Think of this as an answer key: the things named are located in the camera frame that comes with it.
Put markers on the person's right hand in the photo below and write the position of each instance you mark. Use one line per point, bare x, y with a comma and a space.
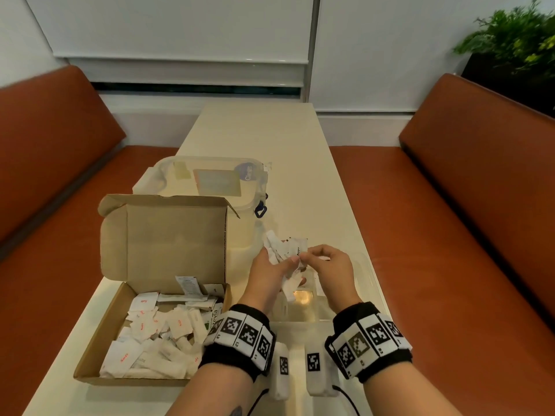
338, 277

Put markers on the pile of white sachets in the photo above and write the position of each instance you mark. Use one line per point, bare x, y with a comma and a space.
160, 337

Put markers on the clear lidded plastic container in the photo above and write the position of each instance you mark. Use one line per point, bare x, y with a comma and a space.
212, 181

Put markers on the black wristband with marker tiles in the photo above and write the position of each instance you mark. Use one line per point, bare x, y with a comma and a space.
370, 337
238, 337

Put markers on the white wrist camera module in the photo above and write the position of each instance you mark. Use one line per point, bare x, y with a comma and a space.
318, 368
281, 372

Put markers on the brown cardboard box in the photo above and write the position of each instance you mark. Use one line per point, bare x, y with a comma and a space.
169, 238

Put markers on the person's left hand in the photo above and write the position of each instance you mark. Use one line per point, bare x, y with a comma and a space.
264, 285

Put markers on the green leafy plant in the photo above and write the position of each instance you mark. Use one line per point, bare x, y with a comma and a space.
511, 34

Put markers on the black planter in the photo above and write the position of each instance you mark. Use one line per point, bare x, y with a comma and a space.
511, 84

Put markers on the white roller blind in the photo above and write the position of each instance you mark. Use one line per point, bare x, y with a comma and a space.
173, 25

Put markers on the clear compartment tray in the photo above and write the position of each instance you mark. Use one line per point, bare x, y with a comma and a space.
312, 311

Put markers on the grey window frame post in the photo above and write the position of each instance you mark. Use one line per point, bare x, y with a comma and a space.
311, 38

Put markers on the orange leather bench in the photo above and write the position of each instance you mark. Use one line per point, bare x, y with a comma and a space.
52, 199
468, 212

